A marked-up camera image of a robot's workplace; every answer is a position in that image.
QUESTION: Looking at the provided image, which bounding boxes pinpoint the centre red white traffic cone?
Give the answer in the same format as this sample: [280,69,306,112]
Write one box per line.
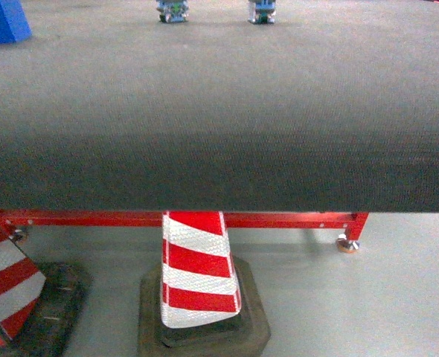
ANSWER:
[137,211,271,356]

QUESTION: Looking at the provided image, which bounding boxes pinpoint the red white traffic cone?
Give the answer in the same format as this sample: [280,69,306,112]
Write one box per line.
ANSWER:
[137,211,271,356]
[0,227,92,356]

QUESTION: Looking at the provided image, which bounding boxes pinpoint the red mushroom push button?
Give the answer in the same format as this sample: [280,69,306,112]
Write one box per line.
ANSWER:
[248,0,276,24]

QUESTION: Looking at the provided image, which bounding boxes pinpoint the yellow mushroom push button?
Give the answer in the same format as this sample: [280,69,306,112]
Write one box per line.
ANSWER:
[156,0,189,24]

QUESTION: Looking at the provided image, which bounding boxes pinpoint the left red white traffic cone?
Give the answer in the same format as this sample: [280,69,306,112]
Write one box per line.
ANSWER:
[0,227,92,356]

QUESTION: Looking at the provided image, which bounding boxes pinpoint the blue block on table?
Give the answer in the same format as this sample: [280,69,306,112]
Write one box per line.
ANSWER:
[0,0,32,45]

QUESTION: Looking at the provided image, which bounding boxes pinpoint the red metal table frame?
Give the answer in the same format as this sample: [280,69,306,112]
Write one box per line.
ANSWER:
[0,209,369,253]

